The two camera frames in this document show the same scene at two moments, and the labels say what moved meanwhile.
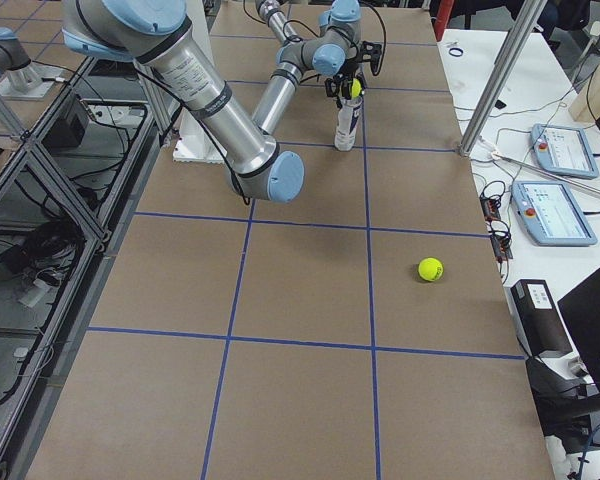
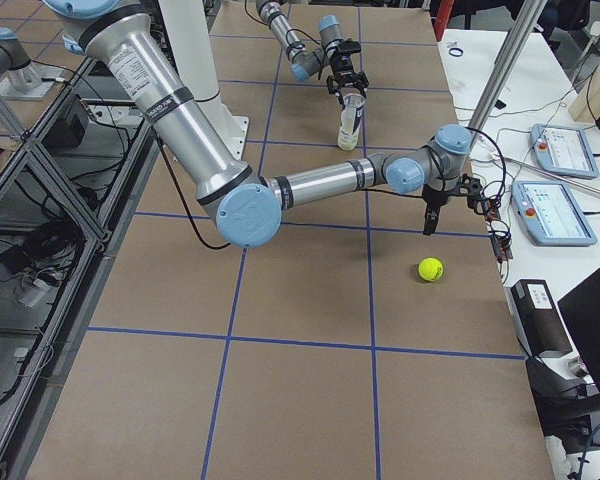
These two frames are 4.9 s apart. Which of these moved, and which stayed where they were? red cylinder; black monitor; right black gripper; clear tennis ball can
Moved: right black gripper
Stayed: clear tennis ball can; black monitor; red cylinder
